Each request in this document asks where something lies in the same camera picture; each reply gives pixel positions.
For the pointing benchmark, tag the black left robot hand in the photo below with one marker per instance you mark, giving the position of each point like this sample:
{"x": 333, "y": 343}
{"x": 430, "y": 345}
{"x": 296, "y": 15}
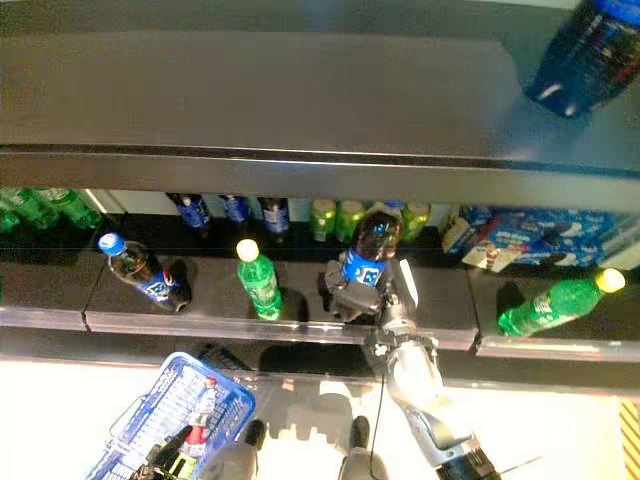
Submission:
{"x": 160, "y": 460}

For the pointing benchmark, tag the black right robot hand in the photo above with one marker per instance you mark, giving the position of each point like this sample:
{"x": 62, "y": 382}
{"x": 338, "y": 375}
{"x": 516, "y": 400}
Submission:
{"x": 357, "y": 302}

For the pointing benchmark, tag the blue plastic shopping basket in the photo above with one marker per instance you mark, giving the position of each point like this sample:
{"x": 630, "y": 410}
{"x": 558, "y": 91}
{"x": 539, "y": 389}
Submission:
{"x": 165, "y": 400}

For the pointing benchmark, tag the water bottle red cap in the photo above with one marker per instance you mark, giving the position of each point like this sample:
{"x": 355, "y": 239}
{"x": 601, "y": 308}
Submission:
{"x": 205, "y": 405}

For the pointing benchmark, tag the black shelf base board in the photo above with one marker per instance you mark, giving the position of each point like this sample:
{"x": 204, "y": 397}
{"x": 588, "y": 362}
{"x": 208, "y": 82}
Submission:
{"x": 310, "y": 357}

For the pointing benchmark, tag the silver robot left leg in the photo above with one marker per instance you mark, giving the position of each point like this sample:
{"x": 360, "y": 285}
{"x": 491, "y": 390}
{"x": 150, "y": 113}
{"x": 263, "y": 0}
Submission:
{"x": 235, "y": 460}

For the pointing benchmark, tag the silver robot leg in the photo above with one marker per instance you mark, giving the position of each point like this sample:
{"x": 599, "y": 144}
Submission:
{"x": 235, "y": 460}
{"x": 360, "y": 450}

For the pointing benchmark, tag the green soda bottle yellow cap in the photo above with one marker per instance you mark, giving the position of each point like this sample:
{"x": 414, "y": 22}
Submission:
{"x": 35, "y": 210}
{"x": 75, "y": 210}
{"x": 10, "y": 215}
{"x": 260, "y": 290}
{"x": 555, "y": 307}

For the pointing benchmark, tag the small white snack pack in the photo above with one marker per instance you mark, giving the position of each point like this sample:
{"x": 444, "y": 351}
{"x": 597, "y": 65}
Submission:
{"x": 482, "y": 257}

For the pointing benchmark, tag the silver robot right leg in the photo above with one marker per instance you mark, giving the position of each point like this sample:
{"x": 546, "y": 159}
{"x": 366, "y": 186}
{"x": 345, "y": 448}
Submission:
{"x": 360, "y": 450}

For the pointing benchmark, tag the large cola bottle blue label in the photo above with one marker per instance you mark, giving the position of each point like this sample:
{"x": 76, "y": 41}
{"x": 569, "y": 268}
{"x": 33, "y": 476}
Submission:
{"x": 580, "y": 60}

